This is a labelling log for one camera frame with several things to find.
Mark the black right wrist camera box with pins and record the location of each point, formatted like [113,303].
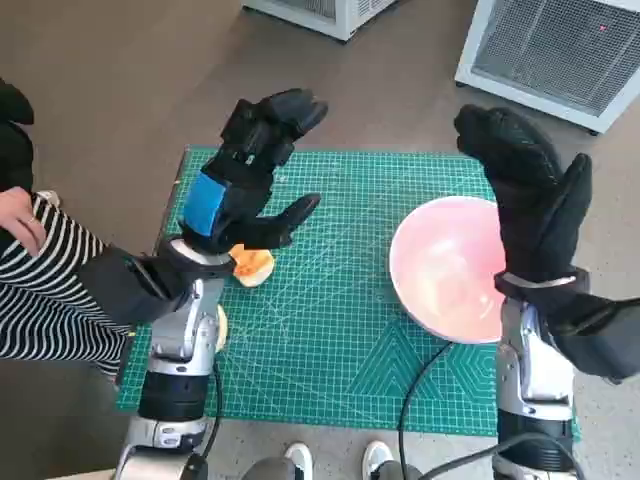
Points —
[600,340]

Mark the dark grey leg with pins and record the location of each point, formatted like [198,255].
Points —
[400,472]
[270,470]

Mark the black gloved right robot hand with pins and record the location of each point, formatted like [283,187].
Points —
[530,200]

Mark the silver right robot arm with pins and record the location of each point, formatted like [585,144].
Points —
[530,360]

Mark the green cutting mat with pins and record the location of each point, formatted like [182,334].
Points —
[325,325]

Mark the pink bowl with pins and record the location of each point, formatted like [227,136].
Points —
[440,270]

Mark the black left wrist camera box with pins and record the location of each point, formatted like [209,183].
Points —
[125,290]

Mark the person's hand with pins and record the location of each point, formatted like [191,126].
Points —
[17,220]

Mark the person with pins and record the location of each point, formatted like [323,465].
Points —
[45,300]

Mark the white glass-front cabinet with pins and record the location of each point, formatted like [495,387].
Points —
[320,15]

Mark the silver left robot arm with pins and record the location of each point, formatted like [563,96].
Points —
[170,390]

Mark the pale round toy bun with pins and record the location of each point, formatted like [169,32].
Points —
[222,327]

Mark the orange toasted toy bread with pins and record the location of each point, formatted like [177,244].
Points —
[255,270]

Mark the white shoe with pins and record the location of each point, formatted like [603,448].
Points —
[376,457]
[298,460]

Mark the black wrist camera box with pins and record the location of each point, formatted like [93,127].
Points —
[600,340]
[125,290]

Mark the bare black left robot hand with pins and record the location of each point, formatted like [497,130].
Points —
[235,200]

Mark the white mesh-front cabinet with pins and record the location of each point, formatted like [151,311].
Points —
[550,50]

